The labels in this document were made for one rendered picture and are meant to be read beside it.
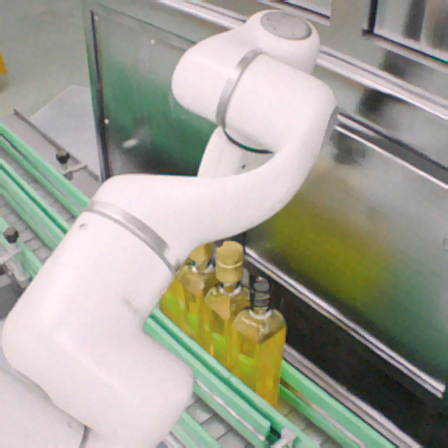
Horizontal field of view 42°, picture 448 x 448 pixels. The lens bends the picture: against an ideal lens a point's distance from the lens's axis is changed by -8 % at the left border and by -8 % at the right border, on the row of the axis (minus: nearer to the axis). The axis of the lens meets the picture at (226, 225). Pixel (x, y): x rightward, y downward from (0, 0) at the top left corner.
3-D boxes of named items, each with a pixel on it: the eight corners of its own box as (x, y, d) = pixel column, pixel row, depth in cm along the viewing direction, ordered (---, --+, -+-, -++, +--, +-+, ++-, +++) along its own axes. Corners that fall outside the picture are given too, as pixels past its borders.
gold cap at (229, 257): (248, 274, 82) (249, 249, 79) (228, 287, 80) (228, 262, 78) (230, 261, 84) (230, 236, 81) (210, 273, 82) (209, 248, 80)
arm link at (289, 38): (270, 94, 47) (166, 48, 48) (244, 186, 55) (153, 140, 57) (336, 23, 56) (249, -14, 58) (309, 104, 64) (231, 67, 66)
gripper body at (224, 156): (269, 86, 68) (249, 155, 77) (198, 115, 63) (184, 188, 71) (316, 125, 65) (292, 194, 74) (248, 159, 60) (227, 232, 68)
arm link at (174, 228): (90, 243, 50) (219, 72, 59) (225, 322, 48) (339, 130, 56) (71, 194, 43) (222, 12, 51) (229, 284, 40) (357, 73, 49)
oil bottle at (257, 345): (279, 400, 94) (290, 310, 80) (253, 421, 91) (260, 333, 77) (254, 381, 97) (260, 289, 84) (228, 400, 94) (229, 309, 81)
